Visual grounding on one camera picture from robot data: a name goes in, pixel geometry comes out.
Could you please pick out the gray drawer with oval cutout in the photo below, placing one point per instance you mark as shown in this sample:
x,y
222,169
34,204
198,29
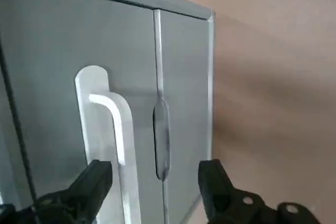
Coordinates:
x,y
183,64

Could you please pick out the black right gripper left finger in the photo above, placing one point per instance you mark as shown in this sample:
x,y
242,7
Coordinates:
x,y
86,197

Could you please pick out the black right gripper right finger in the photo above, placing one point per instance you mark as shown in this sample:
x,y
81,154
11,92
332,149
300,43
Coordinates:
x,y
223,203

